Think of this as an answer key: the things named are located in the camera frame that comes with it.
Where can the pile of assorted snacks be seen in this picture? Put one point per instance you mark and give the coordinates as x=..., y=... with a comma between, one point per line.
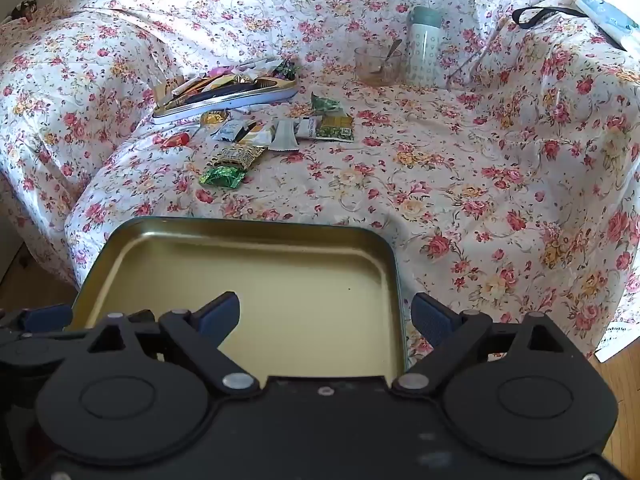
x=235, y=77

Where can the yellow snack packet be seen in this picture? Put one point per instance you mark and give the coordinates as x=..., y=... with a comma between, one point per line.
x=336, y=127

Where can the thin metal rod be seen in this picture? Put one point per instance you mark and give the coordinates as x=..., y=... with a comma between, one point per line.
x=470, y=62

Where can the orange white snack packet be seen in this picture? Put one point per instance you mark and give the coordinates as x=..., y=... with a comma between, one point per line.
x=256, y=132

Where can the red white snack packet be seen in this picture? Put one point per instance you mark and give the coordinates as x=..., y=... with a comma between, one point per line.
x=175, y=140

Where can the boat-shaped white gold tin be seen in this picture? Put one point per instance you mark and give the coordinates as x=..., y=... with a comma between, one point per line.
x=235, y=100

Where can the green foil candy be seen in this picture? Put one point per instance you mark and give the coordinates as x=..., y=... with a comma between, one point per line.
x=223, y=176

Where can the white blue snack packet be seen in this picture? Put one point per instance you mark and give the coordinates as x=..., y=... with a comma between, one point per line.
x=227, y=131

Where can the gold rectangular tin tray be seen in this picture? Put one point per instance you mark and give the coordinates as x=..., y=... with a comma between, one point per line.
x=300, y=280

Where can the grey foil snack packet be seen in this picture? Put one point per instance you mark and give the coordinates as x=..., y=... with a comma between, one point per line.
x=285, y=136

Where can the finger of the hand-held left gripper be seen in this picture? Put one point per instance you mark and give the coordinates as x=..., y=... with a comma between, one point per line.
x=46, y=316

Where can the clear glass cup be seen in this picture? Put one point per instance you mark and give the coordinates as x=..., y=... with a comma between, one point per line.
x=377, y=67

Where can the white black snack packet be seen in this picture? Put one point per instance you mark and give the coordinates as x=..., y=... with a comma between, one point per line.
x=307, y=127

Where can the small dark object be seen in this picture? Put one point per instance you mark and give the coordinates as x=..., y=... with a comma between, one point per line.
x=23, y=10

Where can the white printed paper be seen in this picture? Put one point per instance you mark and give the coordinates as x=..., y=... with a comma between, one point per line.
x=617, y=342

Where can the metal spoon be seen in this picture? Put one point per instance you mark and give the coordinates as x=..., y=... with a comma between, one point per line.
x=392, y=52

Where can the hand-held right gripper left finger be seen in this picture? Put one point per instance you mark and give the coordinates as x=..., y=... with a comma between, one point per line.
x=220, y=316

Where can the gold foil candy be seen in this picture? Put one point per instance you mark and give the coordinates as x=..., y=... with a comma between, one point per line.
x=212, y=118

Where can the brown patterned snack packet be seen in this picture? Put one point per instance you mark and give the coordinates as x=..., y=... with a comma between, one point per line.
x=239, y=155

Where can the green white wrapper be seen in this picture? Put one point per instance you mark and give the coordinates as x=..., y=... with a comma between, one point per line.
x=325, y=103

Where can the teal lidded patterned bottle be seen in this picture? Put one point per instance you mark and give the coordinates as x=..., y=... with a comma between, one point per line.
x=425, y=45

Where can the blue white plastic packet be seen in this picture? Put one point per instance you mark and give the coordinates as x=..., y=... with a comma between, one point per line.
x=607, y=12

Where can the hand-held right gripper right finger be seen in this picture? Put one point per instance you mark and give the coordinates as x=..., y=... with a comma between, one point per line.
x=431, y=321

